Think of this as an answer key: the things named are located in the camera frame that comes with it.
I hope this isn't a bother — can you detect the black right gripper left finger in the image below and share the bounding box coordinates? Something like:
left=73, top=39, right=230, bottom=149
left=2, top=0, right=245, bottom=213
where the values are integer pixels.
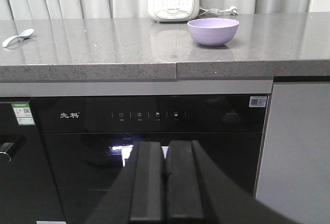
left=87, top=142, right=163, bottom=223

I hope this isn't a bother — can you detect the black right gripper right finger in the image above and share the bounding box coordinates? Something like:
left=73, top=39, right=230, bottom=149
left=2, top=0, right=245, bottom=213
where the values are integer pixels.
left=166, top=140, right=294, bottom=223

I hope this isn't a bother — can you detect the purple plastic bowl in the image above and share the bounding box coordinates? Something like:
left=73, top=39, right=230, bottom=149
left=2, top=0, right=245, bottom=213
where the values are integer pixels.
left=187, top=18, right=239, bottom=47

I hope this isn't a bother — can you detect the light blue plastic spoon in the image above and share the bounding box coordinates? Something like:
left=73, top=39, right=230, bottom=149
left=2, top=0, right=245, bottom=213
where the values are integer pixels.
left=2, top=28, right=35, bottom=48

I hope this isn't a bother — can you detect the black built-in dishwasher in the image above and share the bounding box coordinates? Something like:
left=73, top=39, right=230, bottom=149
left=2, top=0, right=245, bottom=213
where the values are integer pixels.
left=31, top=94, right=268, bottom=223

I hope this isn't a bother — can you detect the grey cabinet door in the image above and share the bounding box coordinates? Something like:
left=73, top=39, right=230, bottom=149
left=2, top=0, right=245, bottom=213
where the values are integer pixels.
left=256, top=83, right=329, bottom=223

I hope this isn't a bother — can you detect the blue QR code sticker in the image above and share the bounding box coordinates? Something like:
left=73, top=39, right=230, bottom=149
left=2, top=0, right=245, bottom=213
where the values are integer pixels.
left=249, top=96, right=268, bottom=108

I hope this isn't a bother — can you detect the green energy label sticker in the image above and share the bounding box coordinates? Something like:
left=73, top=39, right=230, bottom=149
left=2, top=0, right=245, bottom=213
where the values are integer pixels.
left=11, top=103, right=35, bottom=126

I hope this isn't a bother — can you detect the black oven with handle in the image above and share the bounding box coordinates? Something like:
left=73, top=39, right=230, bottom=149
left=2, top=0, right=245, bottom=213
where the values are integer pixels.
left=1, top=97, right=65, bottom=223

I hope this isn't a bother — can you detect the white power cord with plug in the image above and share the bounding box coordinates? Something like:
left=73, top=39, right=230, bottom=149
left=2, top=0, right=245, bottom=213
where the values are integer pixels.
left=197, top=6, right=238, bottom=18

